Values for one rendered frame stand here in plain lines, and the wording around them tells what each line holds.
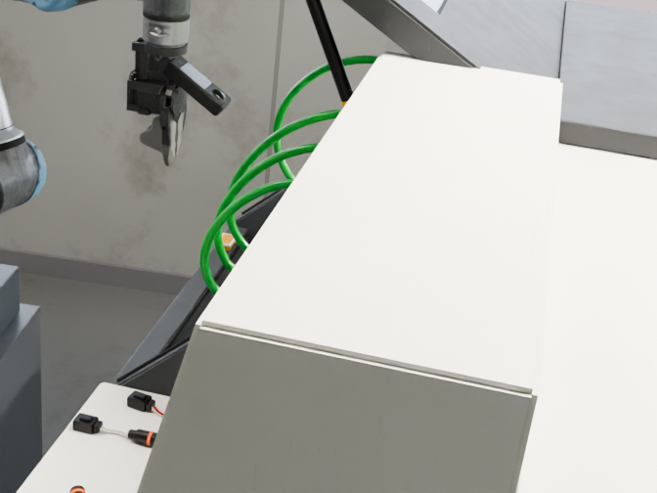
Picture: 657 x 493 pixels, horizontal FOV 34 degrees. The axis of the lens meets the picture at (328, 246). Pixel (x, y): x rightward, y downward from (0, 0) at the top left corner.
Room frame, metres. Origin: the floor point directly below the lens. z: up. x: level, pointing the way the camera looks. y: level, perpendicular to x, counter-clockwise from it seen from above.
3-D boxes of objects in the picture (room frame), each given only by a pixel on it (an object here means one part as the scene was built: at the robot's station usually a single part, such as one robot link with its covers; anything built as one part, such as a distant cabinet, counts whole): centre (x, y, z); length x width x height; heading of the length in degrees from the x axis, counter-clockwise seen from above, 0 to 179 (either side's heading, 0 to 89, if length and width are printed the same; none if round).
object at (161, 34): (1.69, 0.30, 1.43); 0.08 x 0.08 x 0.05
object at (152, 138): (1.67, 0.31, 1.24); 0.06 x 0.03 x 0.09; 80
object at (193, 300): (1.68, 0.24, 0.87); 0.62 x 0.04 x 0.16; 170
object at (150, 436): (1.20, 0.26, 0.99); 0.12 x 0.02 x 0.02; 79
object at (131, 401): (1.27, 0.20, 0.99); 0.12 x 0.02 x 0.02; 71
